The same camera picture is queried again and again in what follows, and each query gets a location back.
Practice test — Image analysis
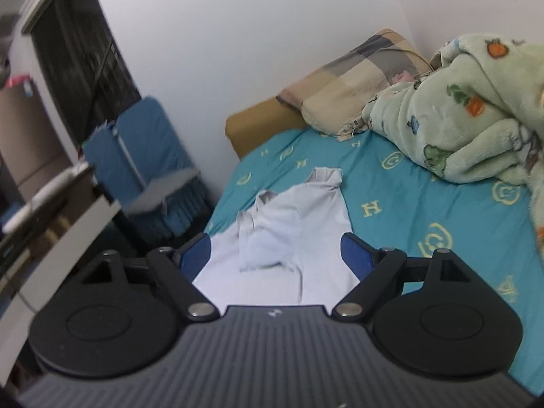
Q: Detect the plaid pillow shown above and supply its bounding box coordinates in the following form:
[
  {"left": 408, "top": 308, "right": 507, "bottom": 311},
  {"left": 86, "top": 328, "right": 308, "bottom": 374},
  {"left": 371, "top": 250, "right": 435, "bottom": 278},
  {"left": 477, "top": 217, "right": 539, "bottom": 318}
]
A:
[{"left": 276, "top": 29, "right": 434, "bottom": 142}]

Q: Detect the white shirt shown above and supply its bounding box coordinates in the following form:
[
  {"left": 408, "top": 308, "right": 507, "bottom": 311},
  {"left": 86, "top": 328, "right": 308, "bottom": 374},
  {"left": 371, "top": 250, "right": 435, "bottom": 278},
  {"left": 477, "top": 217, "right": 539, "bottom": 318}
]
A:
[{"left": 192, "top": 167, "right": 361, "bottom": 307}]

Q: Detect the grey flat board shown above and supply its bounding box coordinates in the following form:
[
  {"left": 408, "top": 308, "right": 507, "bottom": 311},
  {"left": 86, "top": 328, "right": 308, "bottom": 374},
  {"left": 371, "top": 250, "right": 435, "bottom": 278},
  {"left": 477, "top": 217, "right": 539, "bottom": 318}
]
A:
[{"left": 126, "top": 168, "right": 201, "bottom": 214}]

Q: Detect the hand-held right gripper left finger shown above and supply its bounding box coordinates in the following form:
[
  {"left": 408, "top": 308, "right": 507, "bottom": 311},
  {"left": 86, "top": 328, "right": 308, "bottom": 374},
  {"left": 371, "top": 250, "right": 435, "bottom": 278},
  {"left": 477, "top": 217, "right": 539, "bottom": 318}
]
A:
[{"left": 81, "top": 235, "right": 220, "bottom": 322}]

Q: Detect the dark window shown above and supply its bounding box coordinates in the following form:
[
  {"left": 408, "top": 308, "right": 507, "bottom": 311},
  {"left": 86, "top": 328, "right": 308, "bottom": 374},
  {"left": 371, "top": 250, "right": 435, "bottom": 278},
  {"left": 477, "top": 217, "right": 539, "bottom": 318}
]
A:
[{"left": 22, "top": 0, "right": 142, "bottom": 145}]

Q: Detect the green printed fleece blanket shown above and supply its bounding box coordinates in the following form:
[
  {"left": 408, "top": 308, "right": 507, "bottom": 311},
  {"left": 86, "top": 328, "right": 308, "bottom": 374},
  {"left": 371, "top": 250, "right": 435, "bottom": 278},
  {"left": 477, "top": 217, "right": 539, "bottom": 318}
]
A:
[{"left": 362, "top": 32, "right": 544, "bottom": 260}]

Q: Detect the white desk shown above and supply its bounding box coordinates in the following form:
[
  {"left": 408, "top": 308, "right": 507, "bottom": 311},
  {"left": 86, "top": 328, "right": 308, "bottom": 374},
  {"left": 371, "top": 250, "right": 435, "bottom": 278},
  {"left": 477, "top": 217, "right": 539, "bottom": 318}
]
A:
[{"left": 0, "top": 164, "right": 122, "bottom": 375}]

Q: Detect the teal patterned bed sheet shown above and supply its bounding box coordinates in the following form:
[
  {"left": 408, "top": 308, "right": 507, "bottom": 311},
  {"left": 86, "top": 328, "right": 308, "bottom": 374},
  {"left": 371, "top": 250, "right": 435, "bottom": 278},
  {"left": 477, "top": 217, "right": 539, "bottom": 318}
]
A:
[{"left": 203, "top": 127, "right": 544, "bottom": 396}]

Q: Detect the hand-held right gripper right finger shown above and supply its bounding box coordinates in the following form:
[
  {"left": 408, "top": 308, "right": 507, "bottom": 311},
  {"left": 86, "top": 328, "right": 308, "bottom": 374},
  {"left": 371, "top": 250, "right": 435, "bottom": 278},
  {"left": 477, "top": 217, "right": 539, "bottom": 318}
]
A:
[{"left": 331, "top": 232, "right": 472, "bottom": 323}]

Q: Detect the brown bed headboard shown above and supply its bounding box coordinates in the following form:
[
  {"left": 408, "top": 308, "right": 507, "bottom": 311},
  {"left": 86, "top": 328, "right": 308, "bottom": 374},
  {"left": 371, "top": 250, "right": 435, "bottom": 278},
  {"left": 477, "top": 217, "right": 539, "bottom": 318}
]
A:
[{"left": 225, "top": 97, "right": 307, "bottom": 160}]

